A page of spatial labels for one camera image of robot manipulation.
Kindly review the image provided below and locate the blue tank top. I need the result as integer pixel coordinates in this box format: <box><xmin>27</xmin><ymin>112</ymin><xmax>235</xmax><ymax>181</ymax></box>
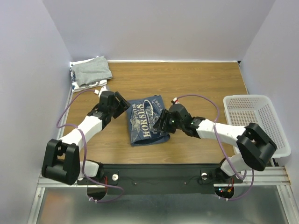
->
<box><xmin>127</xmin><ymin>95</ymin><xmax>170</xmax><ymax>147</ymax></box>

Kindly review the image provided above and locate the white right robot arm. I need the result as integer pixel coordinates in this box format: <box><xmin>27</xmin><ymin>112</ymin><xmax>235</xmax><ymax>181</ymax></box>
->
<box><xmin>154</xmin><ymin>104</ymin><xmax>277</xmax><ymax>182</ymax></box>

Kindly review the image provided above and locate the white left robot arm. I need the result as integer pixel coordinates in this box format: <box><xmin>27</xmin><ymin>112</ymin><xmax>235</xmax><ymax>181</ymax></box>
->
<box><xmin>41</xmin><ymin>91</ymin><xmax>130</xmax><ymax>185</ymax></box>

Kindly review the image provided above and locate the grey folded tank top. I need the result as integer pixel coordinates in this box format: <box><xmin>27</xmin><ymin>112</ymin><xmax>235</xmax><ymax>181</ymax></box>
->
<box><xmin>72</xmin><ymin>56</ymin><xmax>113</xmax><ymax>86</ymax></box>

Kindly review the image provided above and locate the white plastic basket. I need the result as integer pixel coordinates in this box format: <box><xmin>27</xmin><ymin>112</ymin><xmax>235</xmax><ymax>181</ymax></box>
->
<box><xmin>223</xmin><ymin>94</ymin><xmax>292</xmax><ymax>164</ymax></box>

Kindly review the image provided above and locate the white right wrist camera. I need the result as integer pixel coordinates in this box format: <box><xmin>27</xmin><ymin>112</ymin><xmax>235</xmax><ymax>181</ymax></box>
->
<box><xmin>171</xmin><ymin>98</ymin><xmax>180</xmax><ymax>105</ymax></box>

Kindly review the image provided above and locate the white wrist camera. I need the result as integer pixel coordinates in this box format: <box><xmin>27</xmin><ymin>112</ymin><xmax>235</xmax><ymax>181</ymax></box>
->
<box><xmin>94</xmin><ymin>85</ymin><xmax>110</xmax><ymax>96</ymax></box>
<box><xmin>171</xmin><ymin>98</ymin><xmax>180</xmax><ymax>105</ymax></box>

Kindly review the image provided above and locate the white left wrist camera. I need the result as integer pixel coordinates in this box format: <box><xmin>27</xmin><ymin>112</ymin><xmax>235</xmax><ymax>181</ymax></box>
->
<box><xmin>94</xmin><ymin>85</ymin><xmax>110</xmax><ymax>96</ymax></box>

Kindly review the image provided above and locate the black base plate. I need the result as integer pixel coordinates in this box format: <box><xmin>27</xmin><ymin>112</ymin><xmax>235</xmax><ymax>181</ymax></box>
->
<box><xmin>77</xmin><ymin>163</ymin><xmax>243</xmax><ymax>196</ymax></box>

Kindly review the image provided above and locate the aluminium frame rail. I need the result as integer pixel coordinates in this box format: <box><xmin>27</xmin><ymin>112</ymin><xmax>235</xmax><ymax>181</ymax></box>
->
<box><xmin>233</xmin><ymin>166</ymin><xmax>292</xmax><ymax>186</ymax></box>

